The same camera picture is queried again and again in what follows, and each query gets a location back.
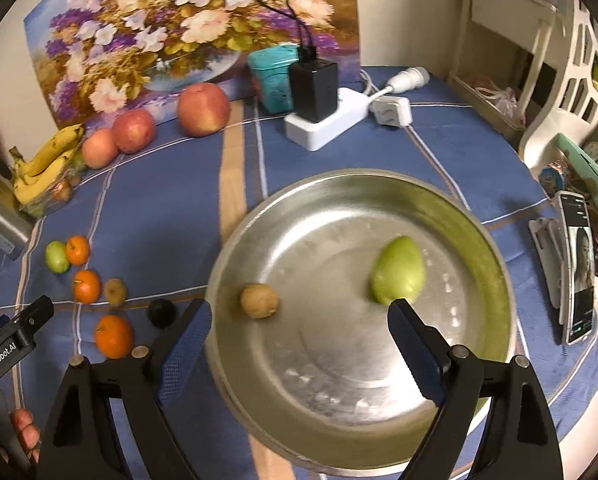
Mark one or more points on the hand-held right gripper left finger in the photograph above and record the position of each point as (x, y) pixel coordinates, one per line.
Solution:
(186, 345)

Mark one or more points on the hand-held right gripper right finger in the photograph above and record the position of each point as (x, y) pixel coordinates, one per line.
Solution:
(414, 355)

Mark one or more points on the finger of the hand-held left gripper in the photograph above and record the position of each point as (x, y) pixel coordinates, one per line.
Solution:
(34, 312)

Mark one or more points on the orange mandarin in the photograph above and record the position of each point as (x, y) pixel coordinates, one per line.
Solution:
(113, 336)
(77, 250)
(87, 286)

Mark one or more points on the green jujube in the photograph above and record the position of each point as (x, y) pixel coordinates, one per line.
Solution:
(398, 272)

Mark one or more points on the round steel basin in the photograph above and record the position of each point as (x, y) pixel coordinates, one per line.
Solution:
(329, 260)

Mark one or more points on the person's left hand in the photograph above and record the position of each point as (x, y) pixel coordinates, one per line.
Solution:
(24, 430)

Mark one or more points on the dark plum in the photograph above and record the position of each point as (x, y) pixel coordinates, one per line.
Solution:
(161, 312)

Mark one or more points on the green mango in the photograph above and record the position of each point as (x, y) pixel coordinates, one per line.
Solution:
(56, 256)

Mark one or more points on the brown kiwi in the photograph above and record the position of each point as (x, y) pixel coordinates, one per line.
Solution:
(61, 192)
(259, 301)
(115, 292)

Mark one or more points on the blue striped tablecloth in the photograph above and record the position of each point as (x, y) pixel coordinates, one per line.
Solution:
(154, 220)

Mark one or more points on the clear plastic container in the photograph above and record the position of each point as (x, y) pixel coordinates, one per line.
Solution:
(75, 177)

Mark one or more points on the yellow banana bunch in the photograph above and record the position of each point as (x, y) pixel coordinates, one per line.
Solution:
(49, 157)

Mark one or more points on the white phone stand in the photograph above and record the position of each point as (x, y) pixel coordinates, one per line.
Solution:
(546, 255)

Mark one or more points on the pale orange apple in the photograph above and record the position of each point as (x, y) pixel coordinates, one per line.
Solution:
(99, 148)

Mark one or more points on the smartphone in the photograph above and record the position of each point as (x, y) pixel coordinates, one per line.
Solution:
(579, 270)

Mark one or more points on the red apple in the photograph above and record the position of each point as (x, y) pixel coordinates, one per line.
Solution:
(203, 110)
(134, 130)

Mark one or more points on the white power adapter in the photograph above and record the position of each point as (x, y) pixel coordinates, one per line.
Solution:
(324, 132)

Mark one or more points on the white plug adapter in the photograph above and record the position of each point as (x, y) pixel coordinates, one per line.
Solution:
(391, 110)

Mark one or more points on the white plastic chair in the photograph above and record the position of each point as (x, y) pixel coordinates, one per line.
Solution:
(544, 130)

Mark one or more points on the plastic bag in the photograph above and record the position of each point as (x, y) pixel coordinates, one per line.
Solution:
(499, 99)

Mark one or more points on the teal box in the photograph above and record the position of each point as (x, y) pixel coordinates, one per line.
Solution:
(269, 80)

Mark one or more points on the black charger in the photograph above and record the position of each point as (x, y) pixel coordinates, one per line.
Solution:
(314, 90)

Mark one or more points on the flower painting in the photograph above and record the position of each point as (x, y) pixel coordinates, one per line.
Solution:
(129, 35)

